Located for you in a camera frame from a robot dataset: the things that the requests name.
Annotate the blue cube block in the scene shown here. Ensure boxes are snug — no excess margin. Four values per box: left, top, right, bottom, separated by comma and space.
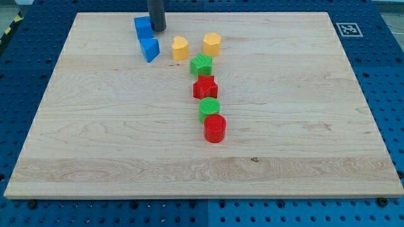
134, 16, 153, 39

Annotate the blue triangle block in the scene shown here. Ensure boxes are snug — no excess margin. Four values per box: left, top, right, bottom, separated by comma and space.
139, 38, 160, 62

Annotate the green cylinder block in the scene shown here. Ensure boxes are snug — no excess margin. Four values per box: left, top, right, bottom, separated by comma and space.
198, 97, 220, 123

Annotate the red cylinder block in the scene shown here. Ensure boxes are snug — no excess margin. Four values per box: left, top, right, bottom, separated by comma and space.
204, 114, 227, 143

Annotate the red star block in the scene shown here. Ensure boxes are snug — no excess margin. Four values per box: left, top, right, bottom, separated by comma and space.
193, 75, 218, 100

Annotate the green star block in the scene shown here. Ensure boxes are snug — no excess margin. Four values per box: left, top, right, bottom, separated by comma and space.
190, 53, 213, 76

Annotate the yellow heart block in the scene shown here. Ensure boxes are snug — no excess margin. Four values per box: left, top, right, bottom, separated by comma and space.
172, 36, 189, 61

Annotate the yellow hexagon block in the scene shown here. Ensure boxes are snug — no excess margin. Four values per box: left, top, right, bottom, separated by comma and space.
203, 33, 222, 57

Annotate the light wooden board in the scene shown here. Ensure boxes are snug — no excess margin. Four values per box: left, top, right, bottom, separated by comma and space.
4, 12, 403, 199

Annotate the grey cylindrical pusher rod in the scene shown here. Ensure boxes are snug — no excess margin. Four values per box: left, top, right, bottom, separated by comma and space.
146, 0, 167, 32

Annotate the white fiducial marker tag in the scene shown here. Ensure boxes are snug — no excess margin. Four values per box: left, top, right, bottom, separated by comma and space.
336, 22, 363, 37

